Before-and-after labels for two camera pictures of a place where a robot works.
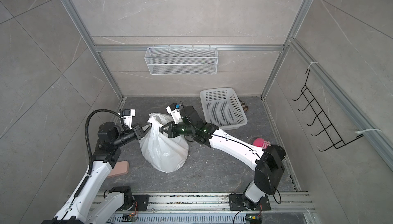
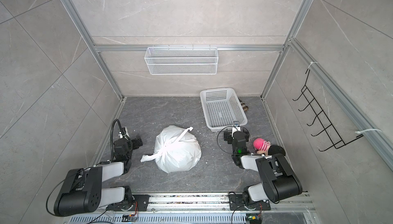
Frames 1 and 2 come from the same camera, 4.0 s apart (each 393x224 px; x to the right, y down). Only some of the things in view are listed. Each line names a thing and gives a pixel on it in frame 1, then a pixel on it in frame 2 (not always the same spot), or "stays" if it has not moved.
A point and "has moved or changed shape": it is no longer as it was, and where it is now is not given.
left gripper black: (137, 132) to (135, 143)
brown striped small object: (245, 107) stays
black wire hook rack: (329, 132) stays
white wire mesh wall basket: (181, 61) stays
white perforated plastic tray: (222, 108) stays
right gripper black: (174, 132) to (228, 137)
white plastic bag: (162, 153) has moved or changed shape
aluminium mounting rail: (214, 208) stays
